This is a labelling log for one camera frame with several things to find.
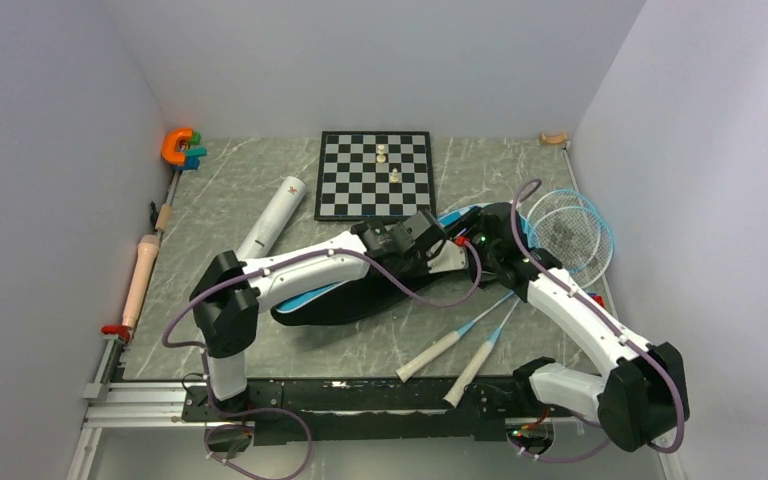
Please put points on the teal green toy blocks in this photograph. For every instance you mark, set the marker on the teal green toy blocks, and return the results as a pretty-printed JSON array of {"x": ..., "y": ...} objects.
[{"x": 193, "y": 152}]

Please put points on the blue racket bag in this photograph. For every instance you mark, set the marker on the blue racket bag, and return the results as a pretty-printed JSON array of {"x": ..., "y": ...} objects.
[{"x": 348, "y": 302}]

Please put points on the black white chessboard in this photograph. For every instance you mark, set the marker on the black white chessboard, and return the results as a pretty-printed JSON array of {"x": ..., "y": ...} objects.
[{"x": 351, "y": 186}]

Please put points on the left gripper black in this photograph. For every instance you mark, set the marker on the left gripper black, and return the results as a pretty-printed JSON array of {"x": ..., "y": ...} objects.
[{"x": 422, "y": 268}]

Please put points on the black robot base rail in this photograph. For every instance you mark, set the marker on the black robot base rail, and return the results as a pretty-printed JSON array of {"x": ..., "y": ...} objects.
[{"x": 294, "y": 409}]

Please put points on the white shuttlecock tube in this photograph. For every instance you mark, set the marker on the white shuttlecock tube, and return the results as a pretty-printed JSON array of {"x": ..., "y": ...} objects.
[{"x": 273, "y": 219}]

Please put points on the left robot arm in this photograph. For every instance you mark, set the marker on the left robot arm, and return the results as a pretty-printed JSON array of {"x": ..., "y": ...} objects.
[{"x": 233, "y": 293}]

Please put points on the red blue toy bricks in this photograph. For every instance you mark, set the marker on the red blue toy bricks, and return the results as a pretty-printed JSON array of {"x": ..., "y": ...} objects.
[{"x": 598, "y": 299}]

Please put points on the orange C-shaped toy block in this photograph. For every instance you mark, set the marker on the orange C-shaped toy block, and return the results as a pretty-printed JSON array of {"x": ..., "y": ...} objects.
[{"x": 175, "y": 144}]

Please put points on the aluminium frame rail left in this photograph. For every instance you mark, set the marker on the aluminium frame rail left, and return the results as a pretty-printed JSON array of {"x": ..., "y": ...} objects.
[{"x": 112, "y": 404}]

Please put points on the small wooden arch block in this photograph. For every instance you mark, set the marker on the small wooden arch block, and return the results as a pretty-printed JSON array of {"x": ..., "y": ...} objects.
[{"x": 561, "y": 139}]

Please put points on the beige cylinder handle tool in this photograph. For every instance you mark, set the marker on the beige cylinder handle tool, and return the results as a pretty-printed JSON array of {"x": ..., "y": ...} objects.
[{"x": 147, "y": 251}]

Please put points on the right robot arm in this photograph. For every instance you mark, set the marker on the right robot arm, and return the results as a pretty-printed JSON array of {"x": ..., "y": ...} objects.
[{"x": 638, "y": 392}]

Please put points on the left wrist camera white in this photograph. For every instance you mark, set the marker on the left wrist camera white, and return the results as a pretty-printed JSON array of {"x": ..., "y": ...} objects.
[{"x": 451, "y": 258}]

